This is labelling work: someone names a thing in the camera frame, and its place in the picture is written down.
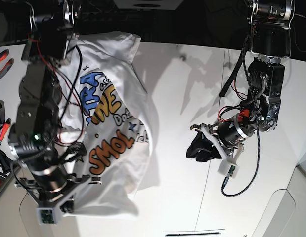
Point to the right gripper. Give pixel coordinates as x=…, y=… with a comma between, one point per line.
x=62, y=197

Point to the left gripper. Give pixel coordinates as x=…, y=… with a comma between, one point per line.
x=218, y=141

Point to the white printed t-shirt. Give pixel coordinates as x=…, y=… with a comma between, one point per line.
x=113, y=123

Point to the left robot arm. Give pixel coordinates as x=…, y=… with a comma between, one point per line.
x=266, y=43

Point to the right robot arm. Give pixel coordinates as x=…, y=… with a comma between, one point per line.
x=33, y=136

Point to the white box at top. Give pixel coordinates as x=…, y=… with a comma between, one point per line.
x=148, y=4

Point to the black power strip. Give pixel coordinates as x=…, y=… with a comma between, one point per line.
x=115, y=16

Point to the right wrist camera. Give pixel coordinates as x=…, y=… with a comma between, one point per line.
x=48, y=215

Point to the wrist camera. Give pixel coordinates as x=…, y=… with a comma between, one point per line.
x=48, y=215
x=228, y=169

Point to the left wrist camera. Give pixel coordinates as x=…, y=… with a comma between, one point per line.
x=228, y=169

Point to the orange handled tool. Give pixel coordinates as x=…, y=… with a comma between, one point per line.
x=4, y=130

